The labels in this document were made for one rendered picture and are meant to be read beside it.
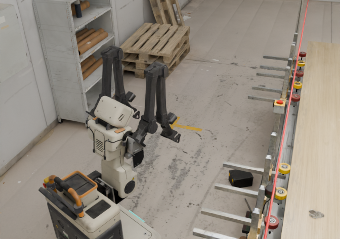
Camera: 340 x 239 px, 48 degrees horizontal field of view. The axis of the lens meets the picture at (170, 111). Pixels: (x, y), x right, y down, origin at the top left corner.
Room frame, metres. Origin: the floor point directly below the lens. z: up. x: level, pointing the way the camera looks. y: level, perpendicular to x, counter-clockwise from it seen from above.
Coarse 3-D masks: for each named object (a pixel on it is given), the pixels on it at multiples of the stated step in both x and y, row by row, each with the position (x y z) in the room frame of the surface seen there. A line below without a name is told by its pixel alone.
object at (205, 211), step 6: (204, 210) 1.62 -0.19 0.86; (210, 210) 1.62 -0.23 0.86; (216, 210) 1.62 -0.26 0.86; (216, 216) 1.59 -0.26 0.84; (222, 216) 1.58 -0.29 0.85; (228, 216) 1.57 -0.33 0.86; (234, 216) 1.57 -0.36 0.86; (240, 216) 1.57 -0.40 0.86; (240, 222) 1.54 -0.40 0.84; (246, 222) 1.52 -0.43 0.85; (264, 228) 1.49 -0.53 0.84
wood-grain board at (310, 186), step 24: (312, 48) 3.95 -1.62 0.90; (336, 48) 3.93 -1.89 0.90; (312, 72) 3.35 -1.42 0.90; (336, 72) 3.33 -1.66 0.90; (312, 96) 2.89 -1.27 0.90; (336, 96) 2.87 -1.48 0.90; (312, 120) 2.50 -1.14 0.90; (336, 120) 2.49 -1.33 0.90; (312, 144) 2.19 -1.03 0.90; (336, 144) 2.18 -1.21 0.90; (312, 168) 1.93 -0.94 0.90; (336, 168) 1.92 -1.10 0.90; (288, 192) 1.71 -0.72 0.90; (312, 192) 1.71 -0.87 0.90; (336, 192) 1.70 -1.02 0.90; (288, 216) 1.52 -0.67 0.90; (336, 216) 1.51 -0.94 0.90
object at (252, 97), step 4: (248, 96) 3.02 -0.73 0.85; (252, 96) 3.01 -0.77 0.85; (256, 96) 3.01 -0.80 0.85; (260, 96) 3.00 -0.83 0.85; (260, 100) 2.98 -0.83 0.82; (264, 100) 2.96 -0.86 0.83; (268, 100) 2.95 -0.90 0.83; (272, 100) 2.94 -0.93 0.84; (288, 100) 2.92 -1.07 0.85; (292, 104) 2.87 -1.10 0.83; (296, 104) 2.86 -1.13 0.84
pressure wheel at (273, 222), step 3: (267, 216) 1.52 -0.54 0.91; (270, 216) 1.52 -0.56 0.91; (273, 216) 1.52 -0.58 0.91; (270, 219) 1.50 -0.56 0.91; (273, 219) 1.50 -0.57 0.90; (276, 219) 1.49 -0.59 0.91; (264, 222) 1.49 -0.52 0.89; (270, 222) 1.47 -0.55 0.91; (273, 222) 1.47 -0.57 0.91; (276, 222) 1.47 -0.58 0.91; (270, 225) 1.45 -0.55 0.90; (273, 225) 1.45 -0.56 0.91; (276, 225) 1.45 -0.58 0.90; (270, 228) 1.45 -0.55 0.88; (273, 228) 1.45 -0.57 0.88; (270, 231) 1.48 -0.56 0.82
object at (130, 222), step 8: (120, 208) 2.22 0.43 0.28; (128, 216) 2.13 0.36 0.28; (136, 216) 2.15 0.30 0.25; (128, 224) 2.04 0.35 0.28; (136, 224) 2.04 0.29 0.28; (144, 224) 2.04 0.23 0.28; (128, 232) 1.96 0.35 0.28; (136, 232) 1.96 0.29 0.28; (144, 232) 1.96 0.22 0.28; (152, 232) 1.96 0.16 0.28
